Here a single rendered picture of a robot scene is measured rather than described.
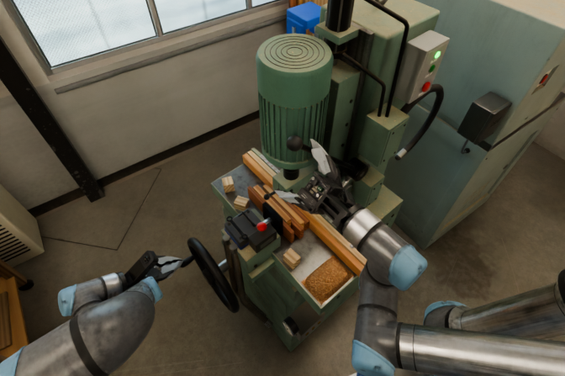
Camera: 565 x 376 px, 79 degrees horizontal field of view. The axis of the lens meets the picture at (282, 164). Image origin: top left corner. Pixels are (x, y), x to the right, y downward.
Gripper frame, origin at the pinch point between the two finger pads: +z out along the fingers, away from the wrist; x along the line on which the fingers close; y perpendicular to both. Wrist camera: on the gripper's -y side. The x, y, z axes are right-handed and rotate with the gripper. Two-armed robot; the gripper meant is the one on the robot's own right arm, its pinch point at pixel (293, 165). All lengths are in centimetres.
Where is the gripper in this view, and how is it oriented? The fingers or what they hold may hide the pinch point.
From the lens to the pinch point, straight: 80.7
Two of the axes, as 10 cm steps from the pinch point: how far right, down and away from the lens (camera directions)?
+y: -5.4, -1.3, -8.3
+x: -5.5, 8.0, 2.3
